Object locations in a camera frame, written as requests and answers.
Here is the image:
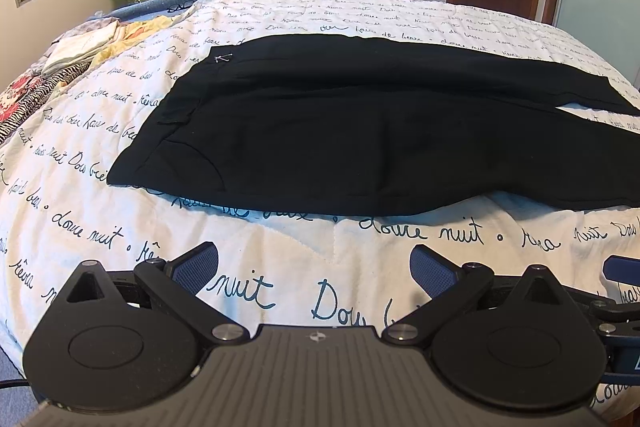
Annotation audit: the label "folded colourful clothes stack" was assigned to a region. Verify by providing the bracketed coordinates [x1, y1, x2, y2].
[1, 15, 175, 141]

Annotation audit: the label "black pants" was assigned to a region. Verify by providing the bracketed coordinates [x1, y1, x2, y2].
[107, 35, 639, 217]

